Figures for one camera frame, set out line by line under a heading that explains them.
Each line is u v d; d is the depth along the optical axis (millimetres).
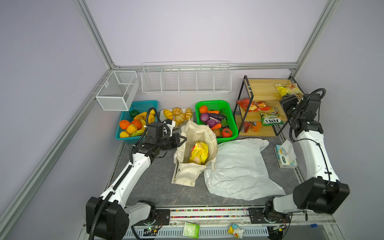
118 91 1025
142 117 1084
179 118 1117
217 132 1021
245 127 995
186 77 1074
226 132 1004
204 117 1087
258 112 941
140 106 1157
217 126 1054
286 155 886
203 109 1119
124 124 972
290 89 798
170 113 1159
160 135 620
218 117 1122
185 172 723
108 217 383
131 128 951
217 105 1157
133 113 1157
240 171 872
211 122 1068
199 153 777
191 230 689
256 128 1028
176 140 668
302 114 563
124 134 944
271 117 907
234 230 677
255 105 870
